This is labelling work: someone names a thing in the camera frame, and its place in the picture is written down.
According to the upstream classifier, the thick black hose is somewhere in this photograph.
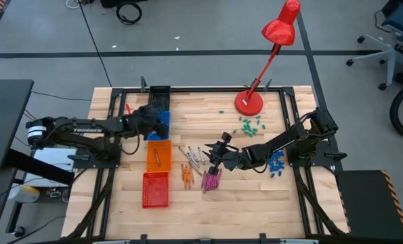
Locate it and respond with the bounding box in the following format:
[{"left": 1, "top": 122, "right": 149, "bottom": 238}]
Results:
[{"left": 388, "top": 83, "right": 403, "bottom": 143}]

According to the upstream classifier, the blue plastic basket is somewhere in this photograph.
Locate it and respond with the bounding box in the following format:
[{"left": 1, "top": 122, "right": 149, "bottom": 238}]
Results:
[{"left": 146, "top": 110, "right": 171, "bottom": 142}]

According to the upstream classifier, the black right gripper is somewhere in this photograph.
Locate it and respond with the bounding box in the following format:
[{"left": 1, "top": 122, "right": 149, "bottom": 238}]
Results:
[{"left": 203, "top": 142, "right": 248, "bottom": 176}]

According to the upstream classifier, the red plastic basket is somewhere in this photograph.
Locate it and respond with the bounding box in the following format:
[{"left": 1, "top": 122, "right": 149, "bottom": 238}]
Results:
[{"left": 142, "top": 171, "right": 170, "bottom": 209}]

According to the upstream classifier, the orange plastic basket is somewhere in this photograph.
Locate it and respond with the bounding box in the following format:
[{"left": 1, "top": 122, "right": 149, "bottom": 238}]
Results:
[{"left": 146, "top": 140, "right": 173, "bottom": 174}]

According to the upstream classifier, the office chair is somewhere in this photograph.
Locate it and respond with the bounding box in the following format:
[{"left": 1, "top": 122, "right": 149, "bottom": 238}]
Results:
[{"left": 345, "top": 0, "right": 403, "bottom": 92}]

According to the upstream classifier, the red desk lamp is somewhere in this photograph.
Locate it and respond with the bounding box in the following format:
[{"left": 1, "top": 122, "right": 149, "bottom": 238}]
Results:
[{"left": 234, "top": 0, "right": 301, "bottom": 117}]

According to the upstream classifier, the thin black floor cable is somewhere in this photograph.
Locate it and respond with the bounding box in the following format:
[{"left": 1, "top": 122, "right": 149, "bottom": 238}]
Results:
[{"left": 76, "top": 0, "right": 113, "bottom": 87}]

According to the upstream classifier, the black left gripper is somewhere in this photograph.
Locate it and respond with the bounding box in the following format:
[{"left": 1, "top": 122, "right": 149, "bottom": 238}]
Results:
[{"left": 131, "top": 104, "right": 171, "bottom": 140}]

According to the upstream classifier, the white yellow bottle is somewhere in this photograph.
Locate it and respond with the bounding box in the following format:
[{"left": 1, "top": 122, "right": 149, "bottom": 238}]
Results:
[{"left": 7, "top": 184, "right": 41, "bottom": 204}]

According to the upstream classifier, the black side desk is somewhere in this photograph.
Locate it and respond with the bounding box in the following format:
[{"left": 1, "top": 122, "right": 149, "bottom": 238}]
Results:
[{"left": 0, "top": 79, "right": 35, "bottom": 171}]

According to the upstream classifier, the black plastic basket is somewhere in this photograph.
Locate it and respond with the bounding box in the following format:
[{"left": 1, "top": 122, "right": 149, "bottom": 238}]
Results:
[{"left": 147, "top": 85, "right": 171, "bottom": 113}]

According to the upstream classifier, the coiled black cable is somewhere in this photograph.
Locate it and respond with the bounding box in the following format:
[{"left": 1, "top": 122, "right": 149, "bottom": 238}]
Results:
[{"left": 115, "top": 1, "right": 143, "bottom": 26}]

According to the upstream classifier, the white box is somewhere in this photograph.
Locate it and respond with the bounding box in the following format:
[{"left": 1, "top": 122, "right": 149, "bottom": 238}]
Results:
[{"left": 33, "top": 146, "right": 77, "bottom": 188}]

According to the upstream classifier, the black box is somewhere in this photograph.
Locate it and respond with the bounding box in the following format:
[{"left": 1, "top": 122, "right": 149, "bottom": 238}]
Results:
[{"left": 99, "top": 0, "right": 148, "bottom": 9}]

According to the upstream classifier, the black stand beam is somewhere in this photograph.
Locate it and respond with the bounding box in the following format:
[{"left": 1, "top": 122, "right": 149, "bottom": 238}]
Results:
[{"left": 4, "top": 148, "right": 76, "bottom": 186}]

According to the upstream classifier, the black aluminium table frame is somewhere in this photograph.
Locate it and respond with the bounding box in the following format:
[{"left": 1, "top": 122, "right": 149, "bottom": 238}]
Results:
[{"left": 61, "top": 76, "right": 350, "bottom": 244}]

